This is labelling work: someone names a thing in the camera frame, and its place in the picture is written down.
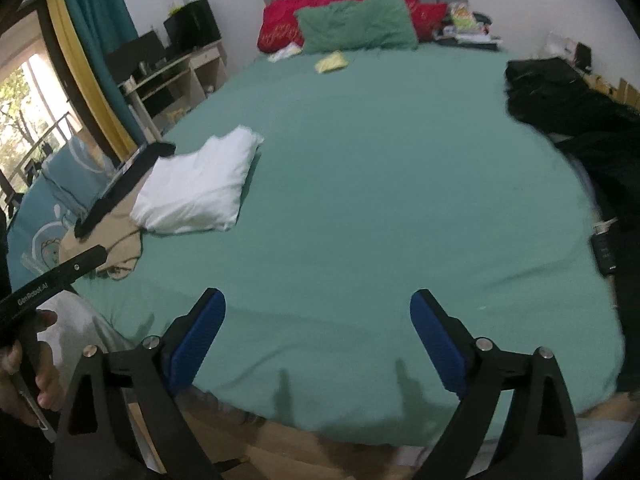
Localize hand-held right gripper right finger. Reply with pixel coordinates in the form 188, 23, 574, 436
411, 289, 583, 480

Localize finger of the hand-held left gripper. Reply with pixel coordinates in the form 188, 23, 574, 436
60, 244, 108, 286

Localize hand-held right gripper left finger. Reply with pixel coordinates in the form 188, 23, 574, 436
52, 287, 226, 480

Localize white garment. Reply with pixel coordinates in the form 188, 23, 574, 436
129, 125, 265, 235

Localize pile of black clothes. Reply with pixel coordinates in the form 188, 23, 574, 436
504, 57, 640, 396

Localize person's left hand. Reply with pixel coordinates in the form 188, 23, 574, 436
0, 310, 66, 428

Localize person's grey pants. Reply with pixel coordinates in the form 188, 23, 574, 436
37, 292, 133, 376

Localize blue printed blanket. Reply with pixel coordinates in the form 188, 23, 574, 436
7, 135, 126, 291

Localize balcony railing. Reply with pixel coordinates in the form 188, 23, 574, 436
0, 112, 76, 201

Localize black device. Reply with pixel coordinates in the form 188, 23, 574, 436
589, 217, 618, 276

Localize yellow curtain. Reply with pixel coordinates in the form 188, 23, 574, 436
42, 0, 138, 161

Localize black monitor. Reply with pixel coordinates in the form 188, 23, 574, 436
107, 30, 167, 81

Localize beige desk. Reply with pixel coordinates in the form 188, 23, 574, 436
120, 41, 228, 136

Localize teal curtain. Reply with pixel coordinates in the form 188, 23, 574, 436
57, 0, 151, 141

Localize black computer case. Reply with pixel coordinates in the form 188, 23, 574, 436
164, 0, 222, 58

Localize small white cloth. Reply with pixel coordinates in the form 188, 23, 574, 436
267, 42, 302, 63

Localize yellow small cloth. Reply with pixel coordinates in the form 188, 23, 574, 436
314, 51, 349, 74

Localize bedside clutter pile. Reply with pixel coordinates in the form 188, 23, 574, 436
432, 10, 503, 51

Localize cardboard boxes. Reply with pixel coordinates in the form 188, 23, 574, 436
545, 32, 640, 108

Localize red pillow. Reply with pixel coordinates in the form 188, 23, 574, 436
257, 0, 448, 53

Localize green pillow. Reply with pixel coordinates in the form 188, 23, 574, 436
294, 0, 420, 55

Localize green snack bag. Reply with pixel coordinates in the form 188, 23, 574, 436
449, 1, 476, 31

